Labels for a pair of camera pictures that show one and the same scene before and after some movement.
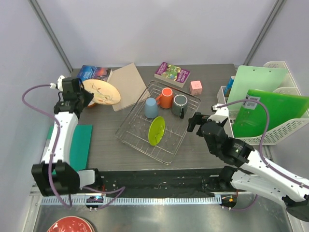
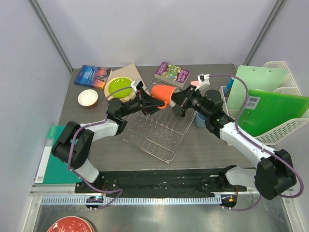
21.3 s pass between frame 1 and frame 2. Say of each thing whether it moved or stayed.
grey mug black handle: stayed
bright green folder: stayed
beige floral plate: moved
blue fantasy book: stayed
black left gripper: moved
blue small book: stayed
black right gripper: moved
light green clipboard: stayed
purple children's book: stayed
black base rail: stayed
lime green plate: moved
